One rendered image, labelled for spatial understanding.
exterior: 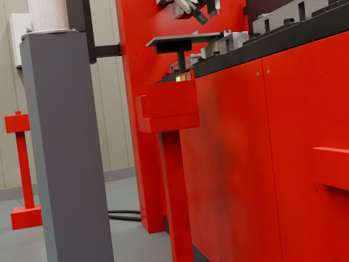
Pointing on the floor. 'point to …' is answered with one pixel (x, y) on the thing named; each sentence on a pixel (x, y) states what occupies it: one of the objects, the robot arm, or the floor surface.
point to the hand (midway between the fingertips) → (202, 19)
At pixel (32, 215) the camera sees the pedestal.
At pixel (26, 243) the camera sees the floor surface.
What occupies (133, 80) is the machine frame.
